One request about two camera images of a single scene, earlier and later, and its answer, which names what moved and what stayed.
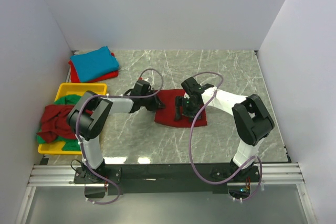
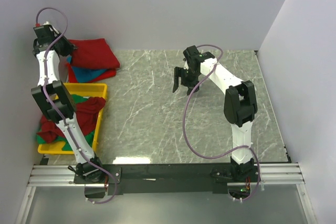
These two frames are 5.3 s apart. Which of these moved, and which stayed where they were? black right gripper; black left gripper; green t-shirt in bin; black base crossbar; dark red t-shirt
Moved: black right gripper; dark red t-shirt; black left gripper
Stayed: green t-shirt in bin; black base crossbar
